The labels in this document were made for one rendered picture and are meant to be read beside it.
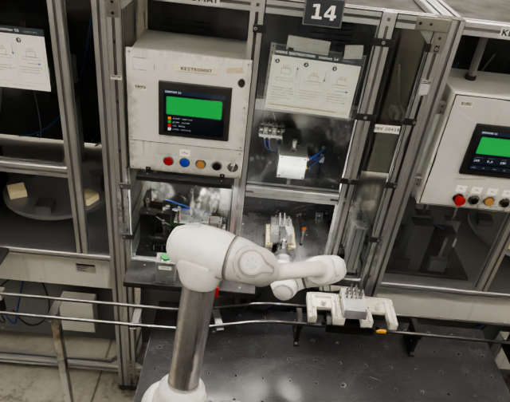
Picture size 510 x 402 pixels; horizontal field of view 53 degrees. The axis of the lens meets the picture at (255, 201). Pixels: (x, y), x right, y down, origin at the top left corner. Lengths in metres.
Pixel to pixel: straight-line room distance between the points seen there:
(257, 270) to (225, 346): 0.91
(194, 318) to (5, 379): 1.72
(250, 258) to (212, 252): 0.12
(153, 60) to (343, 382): 1.43
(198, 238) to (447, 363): 1.38
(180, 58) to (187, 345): 0.92
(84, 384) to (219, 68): 1.89
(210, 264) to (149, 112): 0.67
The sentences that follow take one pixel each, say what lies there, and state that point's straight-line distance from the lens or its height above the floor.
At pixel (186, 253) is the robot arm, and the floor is 1.46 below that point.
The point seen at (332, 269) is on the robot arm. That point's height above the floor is 1.16.
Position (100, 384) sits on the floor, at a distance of 3.00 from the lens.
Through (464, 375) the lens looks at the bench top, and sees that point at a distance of 2.44.
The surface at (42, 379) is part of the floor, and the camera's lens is 3.07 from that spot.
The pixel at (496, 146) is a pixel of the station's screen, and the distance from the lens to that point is 2.02.
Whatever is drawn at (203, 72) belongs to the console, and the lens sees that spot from 1.78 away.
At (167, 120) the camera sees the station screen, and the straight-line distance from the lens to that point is 1.84.
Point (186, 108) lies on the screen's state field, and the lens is 1.81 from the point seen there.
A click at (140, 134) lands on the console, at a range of 1.91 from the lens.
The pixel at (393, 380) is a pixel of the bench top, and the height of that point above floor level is 0.68.
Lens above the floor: 2.40
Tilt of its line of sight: 34 degrees down
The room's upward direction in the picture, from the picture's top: 7 degrees clockwise
